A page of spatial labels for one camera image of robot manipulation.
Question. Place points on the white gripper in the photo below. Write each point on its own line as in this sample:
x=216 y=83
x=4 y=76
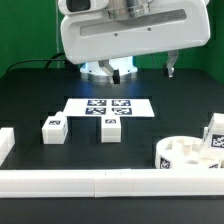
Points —
x=99 y=30

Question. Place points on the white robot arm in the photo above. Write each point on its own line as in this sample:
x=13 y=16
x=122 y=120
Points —
x=104 y=35

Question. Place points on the white marker sheet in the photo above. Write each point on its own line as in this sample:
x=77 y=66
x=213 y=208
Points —
x=84 y=107

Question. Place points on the white U-shaped fence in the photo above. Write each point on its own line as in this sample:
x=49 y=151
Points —
x=110 y=183

